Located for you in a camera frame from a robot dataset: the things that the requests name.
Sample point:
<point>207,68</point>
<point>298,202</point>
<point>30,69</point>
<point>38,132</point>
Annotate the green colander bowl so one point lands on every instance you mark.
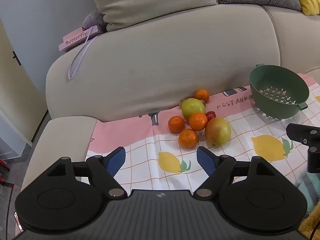
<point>260,90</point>

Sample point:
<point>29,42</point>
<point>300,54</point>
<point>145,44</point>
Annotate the fuzzy cloth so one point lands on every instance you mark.
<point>311,226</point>

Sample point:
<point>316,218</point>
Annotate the orange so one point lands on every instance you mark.
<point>188,138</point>
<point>198,121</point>
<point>176,124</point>
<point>202,95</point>

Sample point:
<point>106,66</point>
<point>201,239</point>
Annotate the white ribbon loop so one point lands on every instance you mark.
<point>87,40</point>

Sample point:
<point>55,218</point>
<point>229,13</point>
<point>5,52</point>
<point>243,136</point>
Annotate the pink lettered box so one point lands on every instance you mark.
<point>75,40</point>

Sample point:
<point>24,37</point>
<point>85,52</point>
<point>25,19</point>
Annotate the red and yellow pear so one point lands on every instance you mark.
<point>218,132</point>

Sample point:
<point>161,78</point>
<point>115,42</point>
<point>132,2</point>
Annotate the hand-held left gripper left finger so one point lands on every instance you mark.
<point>116,160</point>

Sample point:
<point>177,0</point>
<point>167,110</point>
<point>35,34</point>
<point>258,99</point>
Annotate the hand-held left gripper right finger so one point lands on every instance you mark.
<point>206,160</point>

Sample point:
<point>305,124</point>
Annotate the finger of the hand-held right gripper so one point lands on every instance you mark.
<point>300,132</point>

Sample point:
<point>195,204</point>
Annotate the cream cabinet door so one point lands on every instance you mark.
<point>17,92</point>

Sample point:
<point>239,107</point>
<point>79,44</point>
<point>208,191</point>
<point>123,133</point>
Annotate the teal striped blanket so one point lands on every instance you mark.
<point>310,192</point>

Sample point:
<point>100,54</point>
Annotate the small red fruit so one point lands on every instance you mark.
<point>211,115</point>

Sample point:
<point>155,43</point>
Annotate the lemon print checked cloth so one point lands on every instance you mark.
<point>250,130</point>

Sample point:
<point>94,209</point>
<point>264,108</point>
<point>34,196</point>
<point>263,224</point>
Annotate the beige fabric sofa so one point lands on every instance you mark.
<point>150,67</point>

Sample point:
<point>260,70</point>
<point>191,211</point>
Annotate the purple plush toy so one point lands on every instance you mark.
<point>93,21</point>

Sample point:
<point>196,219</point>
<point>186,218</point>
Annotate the green pear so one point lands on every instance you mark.
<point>191,108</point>

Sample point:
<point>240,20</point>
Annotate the beige cushion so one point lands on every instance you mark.
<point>150,0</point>

